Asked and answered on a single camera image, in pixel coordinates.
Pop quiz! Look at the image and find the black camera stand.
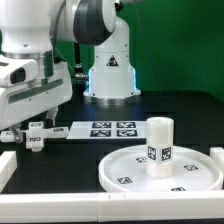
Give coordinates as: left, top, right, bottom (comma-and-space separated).
74, 43, 88, 91

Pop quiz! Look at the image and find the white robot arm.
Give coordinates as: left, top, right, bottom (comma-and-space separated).
0, 0, 140, 142

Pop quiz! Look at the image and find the white left barrier block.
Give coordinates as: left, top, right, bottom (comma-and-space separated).
0, 151, 17, 193

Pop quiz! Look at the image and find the white right barrier block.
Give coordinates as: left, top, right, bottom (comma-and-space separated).
210, 147, 224, 174

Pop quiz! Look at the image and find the white barrier block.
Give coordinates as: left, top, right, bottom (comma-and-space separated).
210, 147, 224, 174
0, 151, 17, 193

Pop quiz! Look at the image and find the white round table top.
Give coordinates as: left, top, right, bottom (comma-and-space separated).
98, 145, 224, 192

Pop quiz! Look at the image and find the white cross-shaped table base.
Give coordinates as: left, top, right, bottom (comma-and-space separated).
0, 122, 69, 152

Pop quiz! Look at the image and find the white front barrier rail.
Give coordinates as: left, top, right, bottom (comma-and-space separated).
0, 190, 224, 223

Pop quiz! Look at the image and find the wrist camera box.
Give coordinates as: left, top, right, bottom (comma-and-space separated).
0, 57, 38, 87

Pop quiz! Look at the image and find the white marker sheet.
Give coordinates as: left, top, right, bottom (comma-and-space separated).
68, 121, 146, 140

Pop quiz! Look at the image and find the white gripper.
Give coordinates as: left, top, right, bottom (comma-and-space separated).
0, 62, 72, 144

